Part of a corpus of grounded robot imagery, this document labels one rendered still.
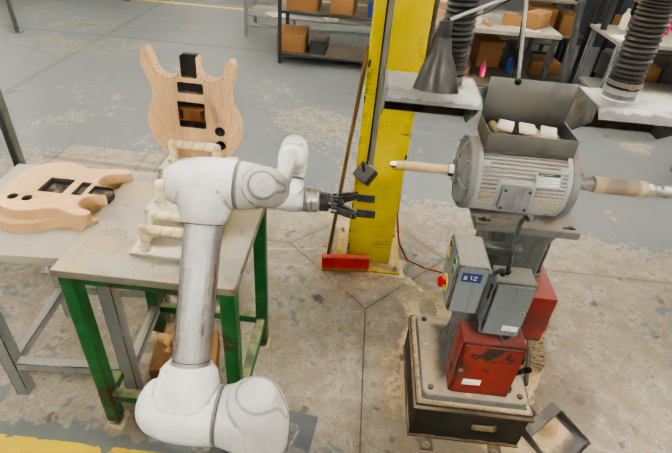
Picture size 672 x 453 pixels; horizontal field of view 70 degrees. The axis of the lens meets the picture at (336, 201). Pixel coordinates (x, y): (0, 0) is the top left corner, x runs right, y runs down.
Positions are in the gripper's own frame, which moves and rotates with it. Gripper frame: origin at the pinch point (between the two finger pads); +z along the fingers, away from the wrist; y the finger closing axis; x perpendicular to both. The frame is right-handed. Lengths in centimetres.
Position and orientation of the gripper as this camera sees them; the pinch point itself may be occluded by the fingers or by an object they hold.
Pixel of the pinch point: (372, 206)
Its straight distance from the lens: 184.2
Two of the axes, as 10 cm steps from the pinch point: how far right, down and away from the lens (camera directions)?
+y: -0.7, 4.2, -9.0
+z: 9.9, 1.0, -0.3
